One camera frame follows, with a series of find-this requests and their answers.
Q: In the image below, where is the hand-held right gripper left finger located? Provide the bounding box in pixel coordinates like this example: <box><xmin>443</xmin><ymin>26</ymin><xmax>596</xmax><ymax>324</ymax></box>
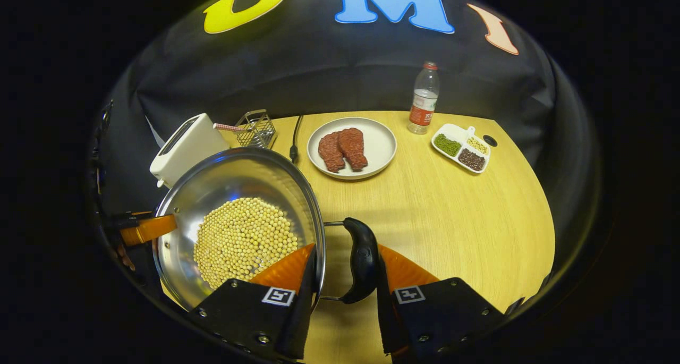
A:
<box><xmin>189</xmin><ymin>243</ymin><xmax>319</xmax><ymax>360</ymax></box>

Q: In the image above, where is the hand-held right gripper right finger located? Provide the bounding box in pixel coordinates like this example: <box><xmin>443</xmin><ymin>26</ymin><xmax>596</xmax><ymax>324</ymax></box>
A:
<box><xmin>375</xmin><ymin>243</ymin><xmax>505</xmax><ymax>360</ymax></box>

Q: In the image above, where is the stainless steel pot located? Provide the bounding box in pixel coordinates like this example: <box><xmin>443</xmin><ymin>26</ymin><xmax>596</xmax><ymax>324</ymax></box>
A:
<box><xmin>152</xmin><ymin>147</ymin><xmax>381</xmax><ymax>311</ymax></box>

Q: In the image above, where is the white toaster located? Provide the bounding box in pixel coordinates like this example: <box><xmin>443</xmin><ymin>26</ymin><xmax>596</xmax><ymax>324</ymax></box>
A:
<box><xmin>149</xmin><ymin>113</ymin><xmax>230</xmax><ymax>189</ymax></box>

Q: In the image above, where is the pile of soybeans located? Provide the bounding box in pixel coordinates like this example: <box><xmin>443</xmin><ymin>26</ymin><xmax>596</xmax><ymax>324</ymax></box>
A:
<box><xmin>193</xmin><ymin>197</ymin><xmax>299</xmax><ymax>289</ymax></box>

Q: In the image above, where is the raw red meat piece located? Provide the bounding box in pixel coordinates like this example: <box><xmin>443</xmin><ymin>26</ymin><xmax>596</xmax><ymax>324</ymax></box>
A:
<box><xmin>338</xmin><ymin>128</ymin><xmax>368</xmax><ymax>172</ymax></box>
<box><xmin>318</xmin><ymin>132</ymin><xmax>346</xmax><ymax>173</ymax></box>

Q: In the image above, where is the round white plate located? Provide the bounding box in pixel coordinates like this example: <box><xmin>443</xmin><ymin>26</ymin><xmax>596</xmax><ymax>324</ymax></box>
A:
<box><xmin>307</xmin><ymin>117</ymin><xmax>397</xmax><ymax>181</ymax></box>

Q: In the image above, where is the dark red bean heap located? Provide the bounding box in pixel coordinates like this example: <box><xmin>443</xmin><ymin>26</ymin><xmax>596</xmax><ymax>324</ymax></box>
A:
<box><xmin>458</xmin><ymin>148</ymin><xmax>486</xmax><ymax>171</ymax></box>

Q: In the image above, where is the green mung bean heap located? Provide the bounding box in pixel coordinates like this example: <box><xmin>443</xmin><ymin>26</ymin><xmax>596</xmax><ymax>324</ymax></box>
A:
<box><xmin>434</xmin><ymin>134</ymin><xmax>462</xmax><ymax>157</ymax></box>

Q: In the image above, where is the white divided dish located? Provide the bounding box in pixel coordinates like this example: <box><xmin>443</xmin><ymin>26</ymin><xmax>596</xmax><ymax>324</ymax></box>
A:
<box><xmin>431</xmin><ymin>123</ymin><xmax>491</xmax><ymax>174</ymax></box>

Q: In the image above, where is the clear plastic water bottle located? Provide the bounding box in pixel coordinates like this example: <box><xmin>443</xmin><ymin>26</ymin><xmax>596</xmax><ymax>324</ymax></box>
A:
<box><xmin>407</xmin><ymin>61</ymin><xmax>440</xmax><ymax>136</ymax></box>

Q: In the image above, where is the black backdrop cloth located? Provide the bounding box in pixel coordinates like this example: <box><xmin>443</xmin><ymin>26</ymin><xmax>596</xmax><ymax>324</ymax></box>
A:
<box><xmin>88</xmin><ymin>0</ymin><xmax>604</xmax><ymax>311</ymax></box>

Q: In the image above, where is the metal wire basket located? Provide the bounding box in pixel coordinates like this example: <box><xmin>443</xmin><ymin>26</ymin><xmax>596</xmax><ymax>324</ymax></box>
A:
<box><xmin>234</xmin><ymin>109</ymin><xmax>277</xmax><ymax>149</ymax></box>

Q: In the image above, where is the black power cable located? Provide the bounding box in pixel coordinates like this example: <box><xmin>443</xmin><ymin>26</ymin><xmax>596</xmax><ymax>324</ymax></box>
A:
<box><xmin>289</xmin><ymin>114</ymin><xmax>304</xmax><ymax>163</ymax></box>

